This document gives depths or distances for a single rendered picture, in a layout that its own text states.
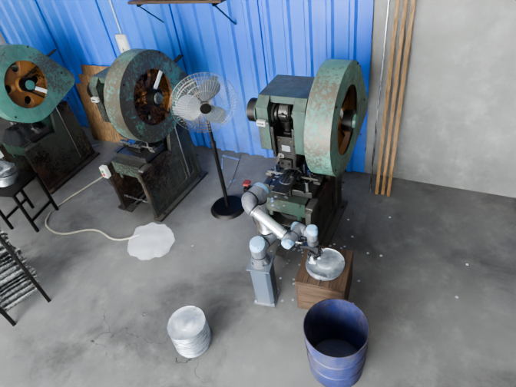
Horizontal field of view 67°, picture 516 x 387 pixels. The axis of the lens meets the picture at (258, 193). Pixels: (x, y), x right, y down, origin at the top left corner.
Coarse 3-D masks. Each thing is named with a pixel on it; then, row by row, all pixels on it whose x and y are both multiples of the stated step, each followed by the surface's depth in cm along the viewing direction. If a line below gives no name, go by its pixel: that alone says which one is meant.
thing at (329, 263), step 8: (328, 248) 312; (320, 256) 308; (328, 256) 306; (336, 256) 305; (312, 264) 303; (320, 264) 301; (328, 264) 300; (336, 264) 300; (344, 264) 299; (312, 272) 296; (320, 272) 296; (328, 272) 295; (336, 272) 294
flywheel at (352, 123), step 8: (352, 88) 292; (352, 96) 298; (344, 104) 291; (352, 104) 302; (344, 112) 274; (352, 112) 273; (344, 120) 272; (352, 120) 273; (344, 128) 276; (352, 128) 280; (344, 136) 307; (344, 144) 305; (344, 152) 301
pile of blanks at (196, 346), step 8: (208, 328) 302; (200, 336) 288; (208, 336) 299; (176, 344) 290; (184, 344) 285; (192, 344) 287; (200, 344) 292; (208, 344) 301; (184, 352) 294; (192, 352) 293; (200, 352) 297
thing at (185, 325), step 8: (176, 312) 302; (184, 312) 301; (192, 312) 300; (200, 312) 299; (168, 320) 296; (176, 320) 296; (184, 320) 294; (192, 320) 294; (200, 320) 293; (168, 328) 292; (176, 328) 291; (184, 328) 289; (192, 328) 289; (184, 336) 285; (192, 336) 284
